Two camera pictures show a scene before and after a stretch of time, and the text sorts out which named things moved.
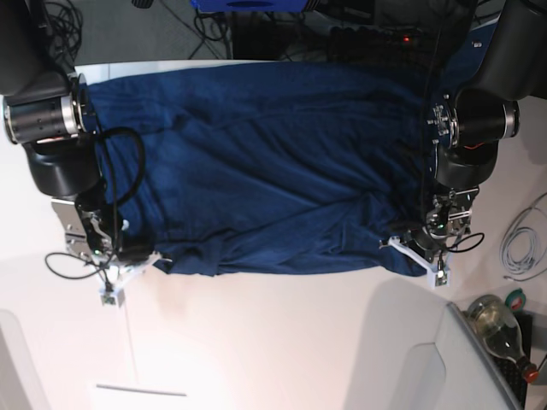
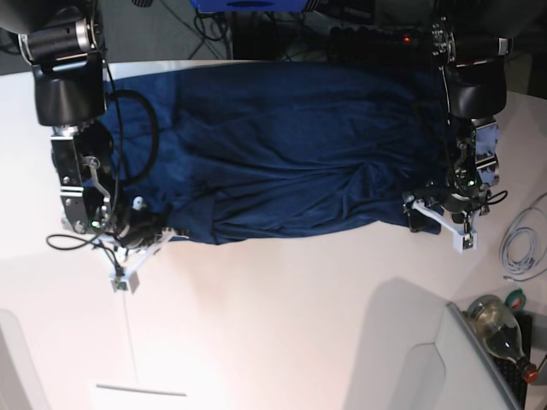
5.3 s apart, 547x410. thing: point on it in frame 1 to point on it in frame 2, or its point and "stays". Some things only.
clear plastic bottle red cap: (500, 330) stays
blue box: (252, 6) stays
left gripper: (132, 252) to (141, 229)
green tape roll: (515, 301) stays
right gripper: (428, 238) to (460, 196)
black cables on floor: (213, 26) stays
